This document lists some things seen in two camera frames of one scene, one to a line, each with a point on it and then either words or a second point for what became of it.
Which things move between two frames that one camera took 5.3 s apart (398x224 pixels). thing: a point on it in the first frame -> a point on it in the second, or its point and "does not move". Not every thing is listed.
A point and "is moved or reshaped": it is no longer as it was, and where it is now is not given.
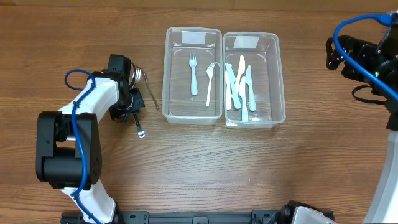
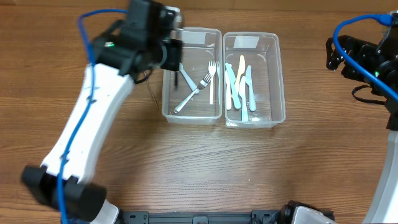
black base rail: (259, 216) does not move
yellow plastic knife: (240, 71) does not move
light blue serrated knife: (242, 91) does not move
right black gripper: (347, 57) does not move
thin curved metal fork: (146, 78) does not move
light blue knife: (233, 83) does not move
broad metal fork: (141, 132) -> (202, 84)
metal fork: (137, 74) is moved or reshaped
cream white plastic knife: (229, 91) does not move
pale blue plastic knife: (248, 79) does not move
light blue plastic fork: (193, 63) -> (192, 85)
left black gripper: (135, 101) -> (173, 54)
